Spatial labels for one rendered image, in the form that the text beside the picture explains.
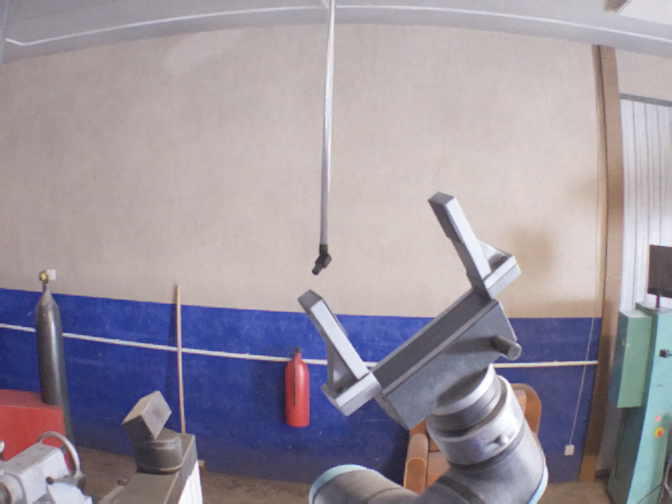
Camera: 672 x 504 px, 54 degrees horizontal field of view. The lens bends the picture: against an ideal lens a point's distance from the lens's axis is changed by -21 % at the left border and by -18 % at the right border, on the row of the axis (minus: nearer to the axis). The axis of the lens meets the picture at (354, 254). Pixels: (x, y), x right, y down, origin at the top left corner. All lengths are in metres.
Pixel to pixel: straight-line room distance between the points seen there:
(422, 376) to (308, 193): 4.81
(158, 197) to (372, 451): 2.41
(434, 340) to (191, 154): 5.03
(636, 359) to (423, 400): 4.21
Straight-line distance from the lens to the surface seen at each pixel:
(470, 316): 0.69
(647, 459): 4.96
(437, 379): 0.68
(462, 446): 0.73
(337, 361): 0.65
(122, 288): 5.90
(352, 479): 0.87
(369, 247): 5.41
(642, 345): 4.85
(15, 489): 2.60
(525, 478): 0.79
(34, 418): 4.84
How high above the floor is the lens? 2.13
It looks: 4 degrees down
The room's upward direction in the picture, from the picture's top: 1 degrees clockwise
